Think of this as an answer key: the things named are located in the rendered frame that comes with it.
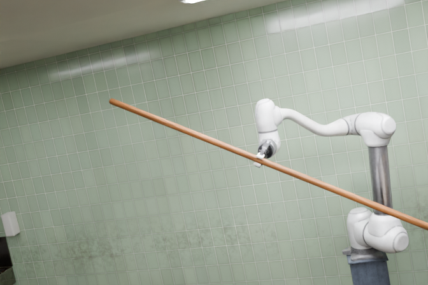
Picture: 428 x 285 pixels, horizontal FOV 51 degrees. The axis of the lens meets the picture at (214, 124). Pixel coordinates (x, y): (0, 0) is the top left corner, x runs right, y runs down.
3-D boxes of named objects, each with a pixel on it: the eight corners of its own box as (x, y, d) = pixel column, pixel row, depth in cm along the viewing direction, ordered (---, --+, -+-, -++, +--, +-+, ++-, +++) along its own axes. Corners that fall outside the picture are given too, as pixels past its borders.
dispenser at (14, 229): (21, 232, 400) (15, 210, 398) (14, 236, 391) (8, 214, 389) (13, 233, 403) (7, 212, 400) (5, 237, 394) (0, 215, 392)
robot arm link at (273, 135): (259, 158, 234) (255, 133, 233) (264, 151, 249) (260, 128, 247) (279, 156, 231) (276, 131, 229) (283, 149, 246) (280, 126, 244)
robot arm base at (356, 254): (341, 249, 279) (340, 240, 279) (379, 245, 274) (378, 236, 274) (344, 262, 261) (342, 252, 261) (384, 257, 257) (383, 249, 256)
